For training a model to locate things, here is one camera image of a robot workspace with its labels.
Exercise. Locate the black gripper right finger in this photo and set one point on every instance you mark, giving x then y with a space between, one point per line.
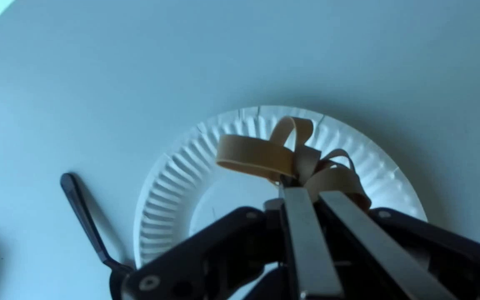
374 250

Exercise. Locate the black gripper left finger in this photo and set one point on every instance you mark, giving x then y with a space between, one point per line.
308 250

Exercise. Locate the white paper plate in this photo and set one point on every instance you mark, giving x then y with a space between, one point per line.
196 166

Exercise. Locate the black plastic spoon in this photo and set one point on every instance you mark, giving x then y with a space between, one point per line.
83 205

